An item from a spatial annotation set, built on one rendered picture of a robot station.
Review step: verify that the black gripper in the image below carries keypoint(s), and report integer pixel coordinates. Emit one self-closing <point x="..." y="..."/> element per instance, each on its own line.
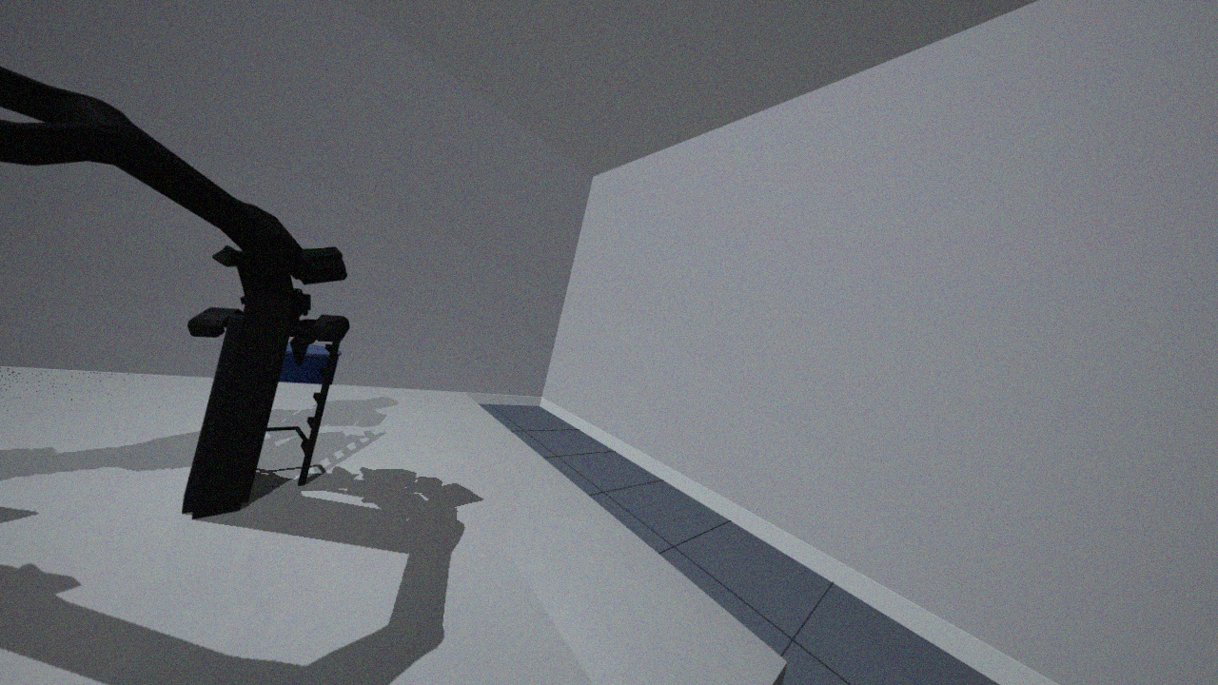
<point x="211" y="323"/>

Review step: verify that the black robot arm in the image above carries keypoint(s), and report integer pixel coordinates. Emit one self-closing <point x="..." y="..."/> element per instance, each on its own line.
<point x="82" y="128"/>

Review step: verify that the black cord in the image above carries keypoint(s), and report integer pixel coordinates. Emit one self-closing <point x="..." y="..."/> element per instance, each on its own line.
<point x="299" y="431"/>

